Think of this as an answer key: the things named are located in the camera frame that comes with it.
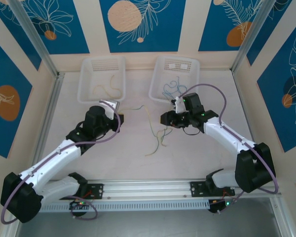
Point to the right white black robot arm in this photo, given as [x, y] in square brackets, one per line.
[224, 134]

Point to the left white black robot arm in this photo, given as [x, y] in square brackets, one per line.
[51, 160]

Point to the clear plastic basket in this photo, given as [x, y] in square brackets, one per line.
[160, 74]
[101, 74]

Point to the black controller board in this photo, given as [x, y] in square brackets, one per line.
[217, 208]
[76, 205]

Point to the aluminium side rail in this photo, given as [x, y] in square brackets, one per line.
[246, 113]
[50, 106]

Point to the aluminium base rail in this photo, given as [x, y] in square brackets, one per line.
[150, 190]

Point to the short aluminium frame post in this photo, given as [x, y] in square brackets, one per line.
[11, 230]
[282, 219]

